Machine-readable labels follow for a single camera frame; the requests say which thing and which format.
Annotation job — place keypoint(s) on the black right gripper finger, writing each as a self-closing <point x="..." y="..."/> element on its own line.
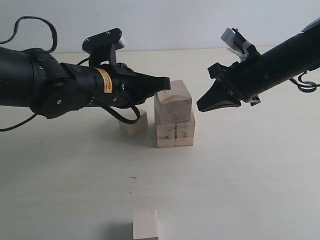
<point x="222" y="94"/>

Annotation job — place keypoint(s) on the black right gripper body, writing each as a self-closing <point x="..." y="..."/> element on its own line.
<point x="244" y="80"/>

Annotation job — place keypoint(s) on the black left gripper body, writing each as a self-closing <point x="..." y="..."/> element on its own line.
<point x="117" y="85"/>

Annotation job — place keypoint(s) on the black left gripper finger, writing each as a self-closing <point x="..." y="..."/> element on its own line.
<point x="150" y="85"/>

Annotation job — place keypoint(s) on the medium wooden cube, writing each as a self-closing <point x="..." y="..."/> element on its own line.
<point x="174" y="105"/>

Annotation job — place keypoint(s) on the smallest wooden cube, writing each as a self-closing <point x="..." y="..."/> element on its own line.
<point x="145" y="225"/>

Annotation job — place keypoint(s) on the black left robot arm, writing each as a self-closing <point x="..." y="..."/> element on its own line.
<point x="34" y="79"/>

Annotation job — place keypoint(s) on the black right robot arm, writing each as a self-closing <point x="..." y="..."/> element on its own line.
<point x="293" y="58"/>

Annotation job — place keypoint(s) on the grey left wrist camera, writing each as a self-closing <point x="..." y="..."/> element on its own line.
<point x="103" y="46"/>

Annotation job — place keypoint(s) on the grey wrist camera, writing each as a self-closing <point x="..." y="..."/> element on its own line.
<point x="103" y="46"/>
<point x="238" y="45"/>

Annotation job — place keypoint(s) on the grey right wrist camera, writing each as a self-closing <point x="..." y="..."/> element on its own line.
<point x="238" y="45"/>

